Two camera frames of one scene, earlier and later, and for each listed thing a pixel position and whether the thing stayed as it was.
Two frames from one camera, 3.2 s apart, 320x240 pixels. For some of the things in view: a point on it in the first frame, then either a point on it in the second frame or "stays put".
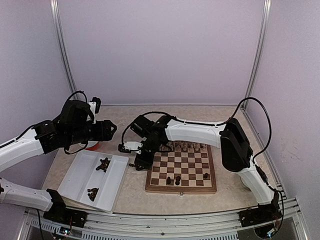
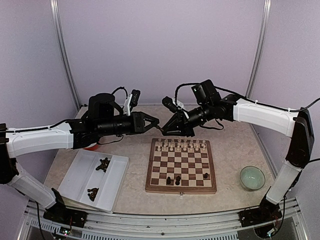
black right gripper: [146, 162] → [181, 119]
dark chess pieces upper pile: [104, 165] stays put
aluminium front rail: [216, 226] stays put
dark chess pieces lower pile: [92, 195] stays put
